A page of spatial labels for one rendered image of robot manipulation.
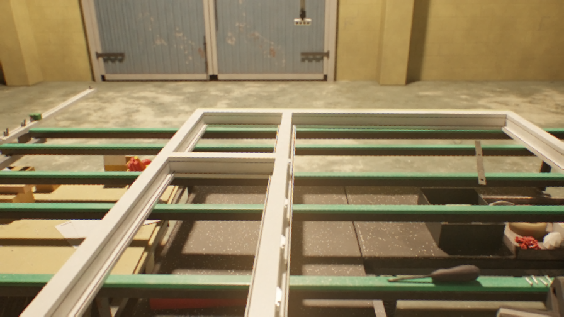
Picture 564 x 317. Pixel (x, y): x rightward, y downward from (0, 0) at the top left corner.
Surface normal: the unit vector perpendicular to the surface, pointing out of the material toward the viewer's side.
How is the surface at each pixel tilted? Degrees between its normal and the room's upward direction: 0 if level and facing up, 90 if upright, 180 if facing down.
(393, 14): 90
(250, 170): 90
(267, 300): 0
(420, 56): 90
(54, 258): 0
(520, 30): 90
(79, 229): 0
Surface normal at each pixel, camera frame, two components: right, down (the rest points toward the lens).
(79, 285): 1.00, 0.01
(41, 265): 0.00, -0.92
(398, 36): -0.02, 0.38
